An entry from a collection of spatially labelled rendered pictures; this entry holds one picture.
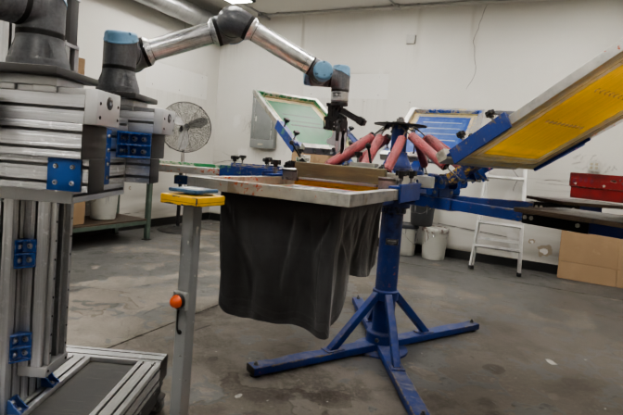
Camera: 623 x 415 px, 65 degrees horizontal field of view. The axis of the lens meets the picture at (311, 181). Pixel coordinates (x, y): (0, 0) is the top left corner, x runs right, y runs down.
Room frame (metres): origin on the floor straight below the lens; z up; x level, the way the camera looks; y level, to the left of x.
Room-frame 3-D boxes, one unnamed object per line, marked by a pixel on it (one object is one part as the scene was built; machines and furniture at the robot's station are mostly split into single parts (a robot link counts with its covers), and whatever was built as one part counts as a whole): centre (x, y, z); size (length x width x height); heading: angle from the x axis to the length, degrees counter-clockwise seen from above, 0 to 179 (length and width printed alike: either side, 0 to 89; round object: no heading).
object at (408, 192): (1.95, -0.38, 0.98); 0.30 x 0.05 x 0.07; 154
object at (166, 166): (2.74, 0.42, 1.05); 1.08 x 0.61 x 0.23; 94
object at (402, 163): (2.80, -0.48, 0.67); 0.39 x 0.39 x 1.35
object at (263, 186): (1.85, -0.02, 0.97); 0.79 x 0.58 x 0.04; 154
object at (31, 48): (1.31, 0.75, 1.31); 0.15 x 0.15 x 0.10
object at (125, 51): (1.81, 0.74, 1.42); 0.13 x 0.12 x 0.14; 8
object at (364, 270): (1.71, -0.18, 0.74); 0.46 x 0.04 x 0.42; 154
